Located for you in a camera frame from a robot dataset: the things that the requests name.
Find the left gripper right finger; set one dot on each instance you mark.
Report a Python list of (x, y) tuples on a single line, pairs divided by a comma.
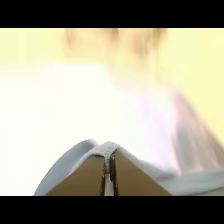
[(136, 180)]

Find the blue garment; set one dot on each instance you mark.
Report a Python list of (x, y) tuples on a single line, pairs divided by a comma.
[(173, 183)]

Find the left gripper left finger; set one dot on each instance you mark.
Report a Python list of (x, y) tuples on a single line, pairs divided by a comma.
[(83, 180)]

